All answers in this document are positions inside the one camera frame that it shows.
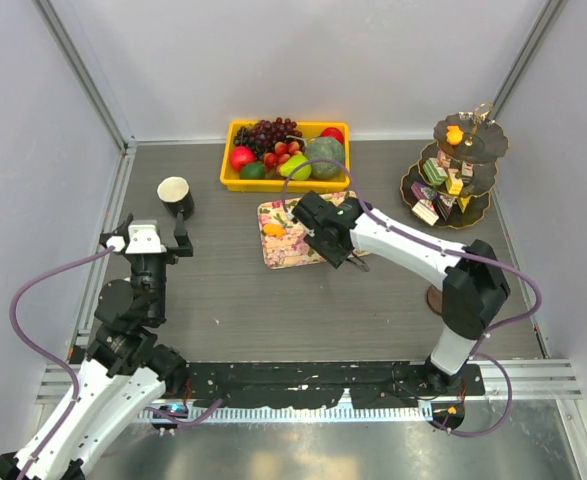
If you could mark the metal serving tongs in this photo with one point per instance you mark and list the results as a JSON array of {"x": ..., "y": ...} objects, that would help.
[{"x": 358, "y": 263}]

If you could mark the round wooden coaster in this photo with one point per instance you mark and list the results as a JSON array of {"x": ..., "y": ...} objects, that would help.
[{"x": 434, "y": 300}]

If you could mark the three-tier black cake stand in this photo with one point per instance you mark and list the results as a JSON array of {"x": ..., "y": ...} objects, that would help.
[{"x": 475, "y": 157}]

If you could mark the black paper cup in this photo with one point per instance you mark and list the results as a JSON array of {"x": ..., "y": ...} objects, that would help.
[{"x": 176, "y": 196}]

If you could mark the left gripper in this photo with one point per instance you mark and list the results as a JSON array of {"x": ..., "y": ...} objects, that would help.
[{"x": 185, "y": 247}]

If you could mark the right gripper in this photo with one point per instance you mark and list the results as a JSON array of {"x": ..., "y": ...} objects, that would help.
[{"x": 334, "y": 257}]

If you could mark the dark red grape bunch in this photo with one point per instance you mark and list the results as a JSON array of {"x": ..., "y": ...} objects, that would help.
[{"x": 262, "y": 136}]

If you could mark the red cherries cluster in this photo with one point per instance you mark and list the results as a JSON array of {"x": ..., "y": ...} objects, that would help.
[{"x": 280, "y": 153}]

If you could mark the chocolate cake slice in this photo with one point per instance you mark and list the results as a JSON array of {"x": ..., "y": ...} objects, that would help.
[{"x": 445, "y": 204}]

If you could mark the green lime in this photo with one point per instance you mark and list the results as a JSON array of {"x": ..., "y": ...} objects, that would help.
[{"x": 252, "y": 171}]

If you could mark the yellow plastic fruit bin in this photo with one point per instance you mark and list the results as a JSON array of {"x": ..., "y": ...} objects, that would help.
[{"x": 232, "y": 181}]

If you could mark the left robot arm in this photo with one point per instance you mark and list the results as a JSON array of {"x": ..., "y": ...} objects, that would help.
[{"x": 124, "y": 368}]

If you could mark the red apple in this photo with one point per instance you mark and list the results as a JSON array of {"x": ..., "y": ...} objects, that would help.
[{"x": 241, "y": 156}]

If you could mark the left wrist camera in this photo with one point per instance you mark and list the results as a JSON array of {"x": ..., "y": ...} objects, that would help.
[{"x": 144, "y": 238}]

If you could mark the orange fish cookie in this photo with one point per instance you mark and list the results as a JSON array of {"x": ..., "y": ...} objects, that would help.
[
  {"x": 454, "y": 135},
  {"x": 273, "y": 230}
]

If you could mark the green pear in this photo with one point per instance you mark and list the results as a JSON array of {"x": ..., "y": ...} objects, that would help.
[{"x": 296, "y": 168}]

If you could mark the floral serving tray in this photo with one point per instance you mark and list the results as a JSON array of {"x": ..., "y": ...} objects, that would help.
[{"x": 289, "y": 251}]

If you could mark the green melon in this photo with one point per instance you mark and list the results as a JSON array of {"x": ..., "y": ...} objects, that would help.
[{"x": 326, "y": 153}]

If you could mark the green white cake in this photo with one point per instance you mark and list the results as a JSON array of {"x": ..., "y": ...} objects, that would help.
[{"x": 434, "y": 172}]

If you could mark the yellow layered cake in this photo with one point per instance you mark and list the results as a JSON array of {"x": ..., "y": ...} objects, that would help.
[{"x": 454, "y": 182}]

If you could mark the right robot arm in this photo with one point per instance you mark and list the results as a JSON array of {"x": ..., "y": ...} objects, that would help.
[{"x": 473, "y": 288}]

